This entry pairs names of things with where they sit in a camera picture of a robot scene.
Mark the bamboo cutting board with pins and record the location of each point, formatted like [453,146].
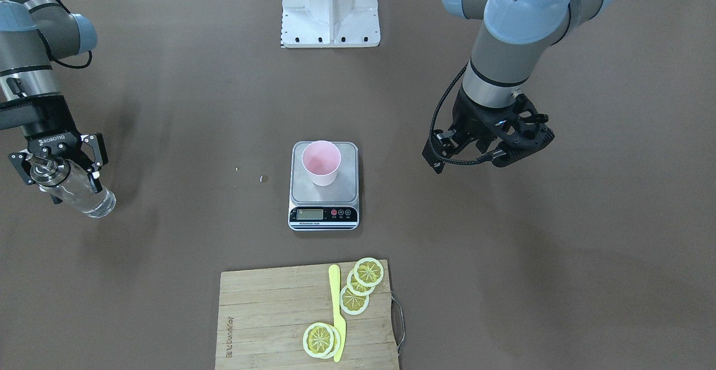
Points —
[263,314]

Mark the pink plastic cup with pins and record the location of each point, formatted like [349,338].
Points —
[321,160]

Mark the glass sauce bottle metal spout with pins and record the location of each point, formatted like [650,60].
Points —
[69,183]

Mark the lemon slice lower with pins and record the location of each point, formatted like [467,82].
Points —
[352,304]

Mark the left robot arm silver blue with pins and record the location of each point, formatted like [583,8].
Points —
[512,37]

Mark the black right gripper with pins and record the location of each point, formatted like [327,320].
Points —
[49,141]

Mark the yellow plastic knife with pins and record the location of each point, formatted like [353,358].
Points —
[335,283]

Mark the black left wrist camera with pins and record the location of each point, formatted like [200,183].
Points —
[521,129]

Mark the lemon slice middle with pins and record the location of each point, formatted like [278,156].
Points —
[356,287]

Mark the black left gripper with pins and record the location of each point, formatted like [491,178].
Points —
[473,119]

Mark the digital kitchen scale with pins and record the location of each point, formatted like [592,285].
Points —
[330,207]

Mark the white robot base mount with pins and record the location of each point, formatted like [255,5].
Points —
[330,23]

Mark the lemon slice behind front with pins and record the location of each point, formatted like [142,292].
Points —
[337,343]

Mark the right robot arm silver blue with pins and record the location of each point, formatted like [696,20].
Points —
[35,34]

